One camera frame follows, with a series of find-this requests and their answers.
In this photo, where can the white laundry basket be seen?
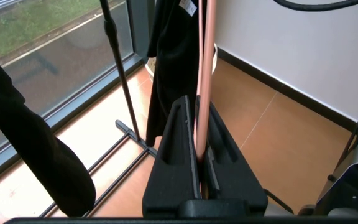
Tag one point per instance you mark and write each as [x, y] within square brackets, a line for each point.
[150, 67]

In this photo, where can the black clothes rack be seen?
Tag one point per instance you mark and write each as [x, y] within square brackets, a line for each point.
[120, 62]

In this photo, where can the black garment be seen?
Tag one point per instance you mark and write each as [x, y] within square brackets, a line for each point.
[42, 155]
[172, 62]

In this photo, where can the pink clothes hanger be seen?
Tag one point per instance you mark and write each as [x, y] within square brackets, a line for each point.
[205, 93]

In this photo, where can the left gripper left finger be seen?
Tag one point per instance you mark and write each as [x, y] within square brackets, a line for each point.
[172, 174]

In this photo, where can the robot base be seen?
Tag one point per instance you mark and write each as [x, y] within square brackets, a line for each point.
[353, 186]

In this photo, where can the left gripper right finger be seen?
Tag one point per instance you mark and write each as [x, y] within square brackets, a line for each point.
[238, 180]

